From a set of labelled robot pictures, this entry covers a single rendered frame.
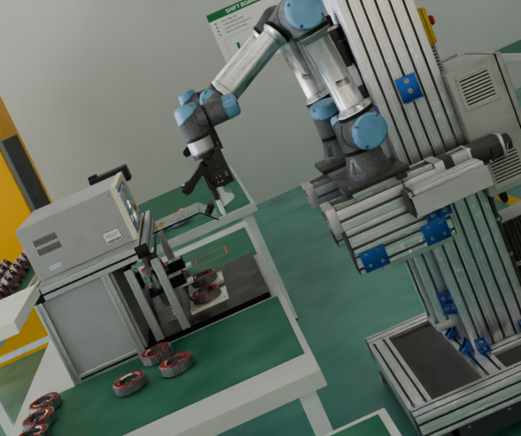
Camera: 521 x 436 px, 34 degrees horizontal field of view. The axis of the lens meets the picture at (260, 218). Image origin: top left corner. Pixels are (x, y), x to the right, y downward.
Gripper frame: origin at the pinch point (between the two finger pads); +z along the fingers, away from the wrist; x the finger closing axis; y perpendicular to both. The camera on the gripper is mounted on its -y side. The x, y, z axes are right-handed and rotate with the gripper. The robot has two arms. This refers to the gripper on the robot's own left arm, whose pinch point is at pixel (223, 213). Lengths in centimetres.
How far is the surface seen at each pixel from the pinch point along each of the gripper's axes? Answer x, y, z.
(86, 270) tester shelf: 25, -52, 4
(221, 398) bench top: -39, -20, 40
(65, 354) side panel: 25, -71, 28
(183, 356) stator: -2.3, -30.3, 37.1
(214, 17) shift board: 582, 47, -72
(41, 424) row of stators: -10, -78, 36
